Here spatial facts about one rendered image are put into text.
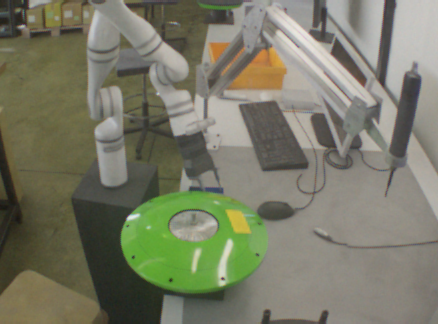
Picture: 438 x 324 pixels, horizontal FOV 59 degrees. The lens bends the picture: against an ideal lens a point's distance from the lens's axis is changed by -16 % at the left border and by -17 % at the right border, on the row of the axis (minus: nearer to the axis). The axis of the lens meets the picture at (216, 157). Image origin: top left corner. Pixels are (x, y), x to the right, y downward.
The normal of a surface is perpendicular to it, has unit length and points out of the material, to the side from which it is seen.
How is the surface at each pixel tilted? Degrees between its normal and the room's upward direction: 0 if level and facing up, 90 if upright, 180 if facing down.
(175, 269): 23
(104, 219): 90
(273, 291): 0
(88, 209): 90
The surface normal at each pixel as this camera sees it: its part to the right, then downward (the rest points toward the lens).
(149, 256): -0.25, -0.63
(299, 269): 0.03, -0.84
